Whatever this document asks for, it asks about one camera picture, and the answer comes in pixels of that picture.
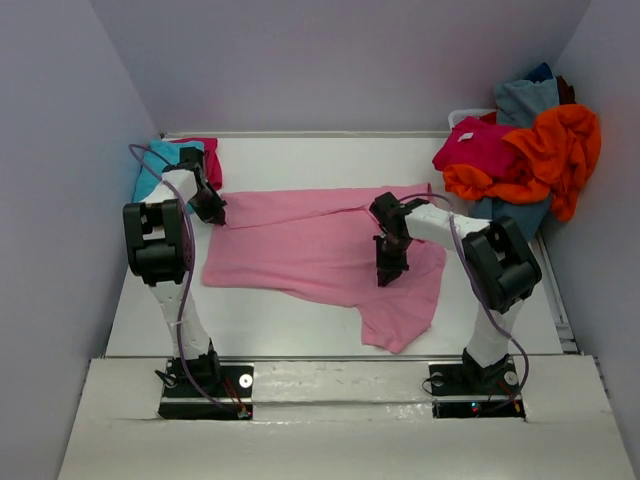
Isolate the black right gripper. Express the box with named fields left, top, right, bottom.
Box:
left=374, top=233, right=412, bottom=286

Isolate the light pink t-shirt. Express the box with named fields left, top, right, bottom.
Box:
left=201, top=187, right=447, bottom=354

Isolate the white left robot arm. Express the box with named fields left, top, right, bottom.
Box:
left=123, top=144, right=226, bottom=402

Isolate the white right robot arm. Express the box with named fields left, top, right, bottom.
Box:
left=369, top=192, right=542, bottom=400

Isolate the folded magenta t-shirt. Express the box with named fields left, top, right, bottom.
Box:
left=171, top=137, right=223, bottom=191

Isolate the folded turquoise t-shirt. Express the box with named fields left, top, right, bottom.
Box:
left=130, top=139, right=205, bottom=201

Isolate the crumpled magenta t-shirt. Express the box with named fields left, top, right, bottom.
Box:
left=433, top=115, right=515, bottom=178

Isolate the white laundry basket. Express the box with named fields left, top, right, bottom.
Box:
left=447, top=108, right=496, bottom=130

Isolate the crumpled orange t-shirt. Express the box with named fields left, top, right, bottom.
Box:
left=441, top=104, right=601, bottom=222

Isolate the grey-blue t-shirt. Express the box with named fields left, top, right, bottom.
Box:
left=493, top=78, right=560, bottom=128

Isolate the dark blue t-shirt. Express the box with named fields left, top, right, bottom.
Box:
left=524, top=62, right=554, bottom=83

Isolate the maroon t-shirt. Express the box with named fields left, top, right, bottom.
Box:
left=556, top=76, right=576, bottom=105

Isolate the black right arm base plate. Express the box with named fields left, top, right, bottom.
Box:
left=421, top=360, right=526, bottom=420

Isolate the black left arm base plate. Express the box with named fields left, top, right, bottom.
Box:
left=154, top=361, right=254, bottom=421

